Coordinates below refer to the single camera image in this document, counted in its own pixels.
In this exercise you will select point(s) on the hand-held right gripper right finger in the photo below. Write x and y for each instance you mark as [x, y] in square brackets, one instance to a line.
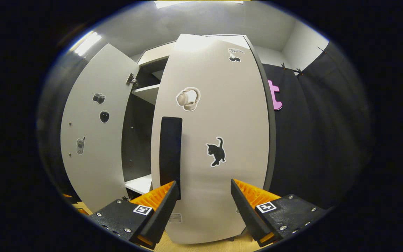
[247, 217]

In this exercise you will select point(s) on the white shoe cabinet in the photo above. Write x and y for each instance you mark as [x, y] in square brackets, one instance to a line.
[136, 140]

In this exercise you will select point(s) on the metal door hinge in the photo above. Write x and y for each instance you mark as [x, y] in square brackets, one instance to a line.
[131, 80]

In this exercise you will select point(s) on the white door black cat sticker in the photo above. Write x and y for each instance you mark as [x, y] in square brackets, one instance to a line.
[222, 115]

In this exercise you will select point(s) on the ceiling panel light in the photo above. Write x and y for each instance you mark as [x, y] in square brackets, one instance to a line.
[198, 3]

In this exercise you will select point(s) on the ceiling strip light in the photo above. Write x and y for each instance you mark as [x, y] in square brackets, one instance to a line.
[86, 43]

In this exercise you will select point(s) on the white door grey cat sticker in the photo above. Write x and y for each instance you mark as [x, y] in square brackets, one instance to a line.
[93, 168]

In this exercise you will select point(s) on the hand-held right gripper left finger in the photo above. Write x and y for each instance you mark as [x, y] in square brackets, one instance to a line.
[159, 217]

